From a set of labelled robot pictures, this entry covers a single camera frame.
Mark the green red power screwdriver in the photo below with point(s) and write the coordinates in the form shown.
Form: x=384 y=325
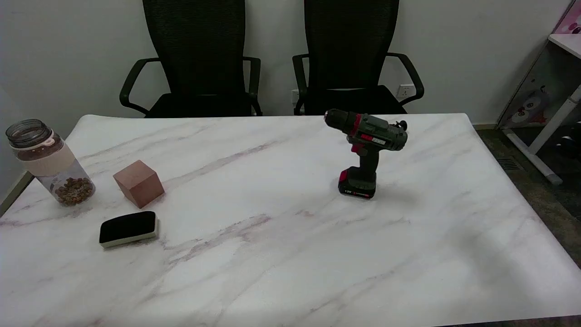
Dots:
x=376 y=134

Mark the black mesh office chair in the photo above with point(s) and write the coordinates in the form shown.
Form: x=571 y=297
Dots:
x=349 y=45
x=195 y=45

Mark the pinkish brown wooden cube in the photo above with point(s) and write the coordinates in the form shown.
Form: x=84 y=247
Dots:
x=138 y=184

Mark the black whiteboard eraser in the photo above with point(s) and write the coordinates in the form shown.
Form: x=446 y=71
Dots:
x=128 y=227

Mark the floor vent grate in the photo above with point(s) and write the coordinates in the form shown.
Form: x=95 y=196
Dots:
x=509 y=164

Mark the glass jar with nuts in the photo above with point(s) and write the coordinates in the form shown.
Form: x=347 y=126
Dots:
x=50 y=163

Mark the white desk with cartoon panel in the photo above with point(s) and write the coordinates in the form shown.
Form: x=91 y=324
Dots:
x=544 y=91

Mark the white wall socket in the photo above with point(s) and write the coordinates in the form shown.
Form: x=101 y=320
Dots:
x=405 y=91
x=295 y=95

